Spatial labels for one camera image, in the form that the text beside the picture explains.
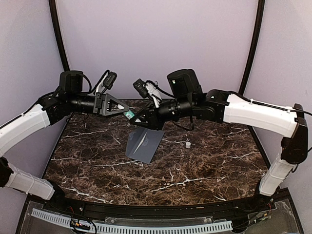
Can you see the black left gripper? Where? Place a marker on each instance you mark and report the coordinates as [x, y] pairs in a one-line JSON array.
[[102, 105]]

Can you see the black frame post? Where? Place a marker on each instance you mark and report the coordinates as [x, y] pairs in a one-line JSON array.
[[253, 46], [64, 51]]

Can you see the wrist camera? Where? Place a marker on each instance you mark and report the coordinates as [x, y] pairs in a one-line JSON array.
[[139, 86], [109, 80]]

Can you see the white slotted cable duct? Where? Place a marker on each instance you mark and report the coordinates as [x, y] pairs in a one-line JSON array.
[[113, 225]]

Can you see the green and white glue stick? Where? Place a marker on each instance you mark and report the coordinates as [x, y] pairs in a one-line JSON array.
[[129, 114]]

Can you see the left black frame post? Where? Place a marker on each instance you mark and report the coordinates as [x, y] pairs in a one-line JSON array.
[[64, 51]]

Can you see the right black frame post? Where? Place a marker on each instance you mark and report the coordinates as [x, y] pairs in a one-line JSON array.
[[253, 46]]

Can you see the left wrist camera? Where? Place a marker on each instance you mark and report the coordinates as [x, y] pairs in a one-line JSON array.
[[109, 80]]

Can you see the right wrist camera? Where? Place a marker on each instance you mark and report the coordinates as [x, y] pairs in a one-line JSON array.
[[139, 86]]

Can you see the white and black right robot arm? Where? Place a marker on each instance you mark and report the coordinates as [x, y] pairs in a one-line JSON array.
[[188, 100]]

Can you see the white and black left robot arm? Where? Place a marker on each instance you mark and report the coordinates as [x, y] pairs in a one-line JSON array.
[[46, 111]]

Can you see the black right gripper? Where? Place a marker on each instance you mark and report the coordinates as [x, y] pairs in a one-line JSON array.
[[155, 122]]

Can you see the grey paper envelope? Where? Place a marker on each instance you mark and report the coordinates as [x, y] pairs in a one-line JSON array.
[[142, 144]]

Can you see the white glue stick cap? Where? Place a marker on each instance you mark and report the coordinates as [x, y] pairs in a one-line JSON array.
[[188, 145]]

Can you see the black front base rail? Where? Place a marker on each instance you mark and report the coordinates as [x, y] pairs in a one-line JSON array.
[[280, 205]]

